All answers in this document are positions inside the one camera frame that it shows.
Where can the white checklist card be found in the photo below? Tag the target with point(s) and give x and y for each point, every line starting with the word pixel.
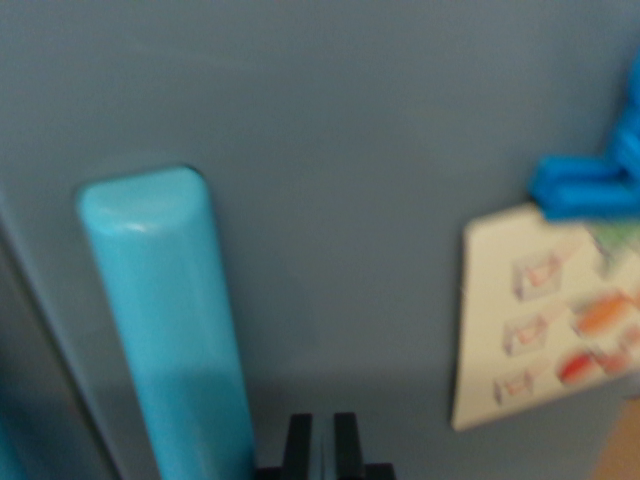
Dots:
pixel 505 360

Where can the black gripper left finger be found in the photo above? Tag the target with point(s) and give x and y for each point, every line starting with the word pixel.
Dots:
pixel 299 445

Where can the plain grey fridge door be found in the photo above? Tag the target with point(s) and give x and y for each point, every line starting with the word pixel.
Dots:
pixel 350 150

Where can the blue plastic clip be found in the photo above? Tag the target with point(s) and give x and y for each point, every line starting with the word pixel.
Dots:
pixel 580 187

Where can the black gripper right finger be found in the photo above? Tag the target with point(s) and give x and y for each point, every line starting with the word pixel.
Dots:
pixel 349 445

